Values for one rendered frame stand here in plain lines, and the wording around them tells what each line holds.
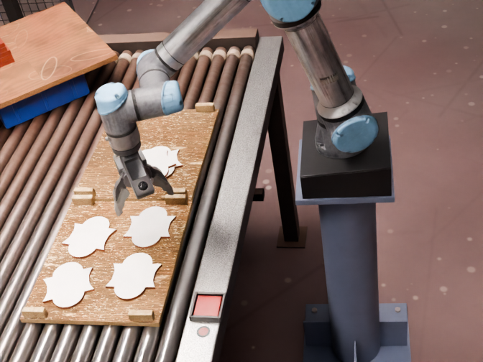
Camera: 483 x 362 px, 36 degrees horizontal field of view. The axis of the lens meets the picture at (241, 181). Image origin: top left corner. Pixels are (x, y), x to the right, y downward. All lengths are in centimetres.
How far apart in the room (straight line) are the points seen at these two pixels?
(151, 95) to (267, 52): 95
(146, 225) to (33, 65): 84
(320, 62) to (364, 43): 261
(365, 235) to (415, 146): 138
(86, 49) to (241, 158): 73
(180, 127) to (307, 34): 74
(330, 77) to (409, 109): 208
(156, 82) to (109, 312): 55
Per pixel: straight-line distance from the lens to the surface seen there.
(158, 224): 197
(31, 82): 251
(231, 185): 207
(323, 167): 202
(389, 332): 273
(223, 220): 197
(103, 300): 185
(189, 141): 222
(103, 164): 223
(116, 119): 172
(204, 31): 177
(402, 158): 351
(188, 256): 190
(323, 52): 171
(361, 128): 182
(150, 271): 186
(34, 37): 276
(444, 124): 371
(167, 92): 171
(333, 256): 232
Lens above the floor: 228
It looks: 41 degrees down
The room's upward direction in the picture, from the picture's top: 11 degrees counter-clockwise
